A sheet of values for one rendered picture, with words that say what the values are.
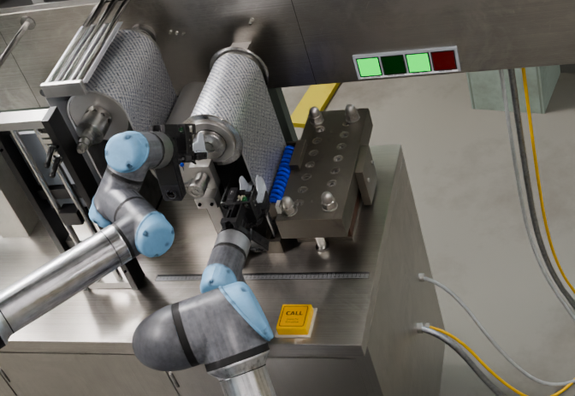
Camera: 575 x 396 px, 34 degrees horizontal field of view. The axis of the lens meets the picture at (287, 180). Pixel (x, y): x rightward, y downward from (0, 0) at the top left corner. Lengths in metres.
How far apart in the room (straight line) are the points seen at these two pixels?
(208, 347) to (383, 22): 0.94
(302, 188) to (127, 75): 0.49
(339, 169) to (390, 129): 1.76
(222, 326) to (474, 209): 2.07
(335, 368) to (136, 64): 0.83
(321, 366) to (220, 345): 0.60
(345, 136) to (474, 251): 1.17
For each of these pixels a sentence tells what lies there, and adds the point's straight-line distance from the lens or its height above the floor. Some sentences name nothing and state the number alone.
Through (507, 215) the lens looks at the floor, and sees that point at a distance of 3.56.
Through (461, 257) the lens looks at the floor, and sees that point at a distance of 3.43.
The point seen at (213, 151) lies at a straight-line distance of 2.12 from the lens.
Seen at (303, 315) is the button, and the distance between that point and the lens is 2.13.
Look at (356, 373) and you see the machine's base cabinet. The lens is 2.21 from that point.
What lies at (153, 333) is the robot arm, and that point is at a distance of 1.67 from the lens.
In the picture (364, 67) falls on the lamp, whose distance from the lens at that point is 2.32.
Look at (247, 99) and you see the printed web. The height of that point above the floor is 1.26.
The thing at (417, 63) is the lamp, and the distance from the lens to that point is 2.29.
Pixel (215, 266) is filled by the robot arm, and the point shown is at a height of 1.15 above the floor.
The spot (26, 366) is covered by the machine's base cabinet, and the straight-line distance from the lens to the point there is 2.58.
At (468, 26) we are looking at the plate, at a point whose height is 1.27.
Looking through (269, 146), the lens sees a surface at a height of 1.10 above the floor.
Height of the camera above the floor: 2.49
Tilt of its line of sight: 39 degrees down
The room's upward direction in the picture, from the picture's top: 19 degrees counter-clockwise
